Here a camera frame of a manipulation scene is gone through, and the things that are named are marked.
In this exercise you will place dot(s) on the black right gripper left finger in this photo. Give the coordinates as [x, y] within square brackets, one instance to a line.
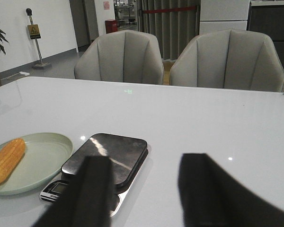
[87, 200]

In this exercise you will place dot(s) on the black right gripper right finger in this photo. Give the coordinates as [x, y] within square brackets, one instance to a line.
[210, 197]

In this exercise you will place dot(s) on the orange corn cob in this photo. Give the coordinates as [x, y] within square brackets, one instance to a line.
[10, 156]

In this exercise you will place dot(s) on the pale green plate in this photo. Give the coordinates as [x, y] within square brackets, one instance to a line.
[44, 155]

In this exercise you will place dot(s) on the right grey upholstered chair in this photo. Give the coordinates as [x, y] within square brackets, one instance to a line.
[229, 59]

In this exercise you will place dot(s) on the grey upholstered chair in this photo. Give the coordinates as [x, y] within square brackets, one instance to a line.
[229, 59]
[125, 56]

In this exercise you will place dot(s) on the left grey upholstered chair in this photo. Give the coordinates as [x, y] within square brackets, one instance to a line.
[125, 56]

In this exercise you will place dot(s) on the red trash bin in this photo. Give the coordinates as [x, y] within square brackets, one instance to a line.
[111, 26]

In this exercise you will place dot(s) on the yellow warning sign stand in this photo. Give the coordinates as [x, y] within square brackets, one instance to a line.
[34, 33]

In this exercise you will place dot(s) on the white drawer cabinet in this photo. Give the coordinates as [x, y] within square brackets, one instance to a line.
[216, 15]

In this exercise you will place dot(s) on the dark sideboard counter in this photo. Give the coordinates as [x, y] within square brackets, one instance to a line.
[267, 16]

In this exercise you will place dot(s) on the red barrier belt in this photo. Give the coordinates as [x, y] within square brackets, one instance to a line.
[154, 11]

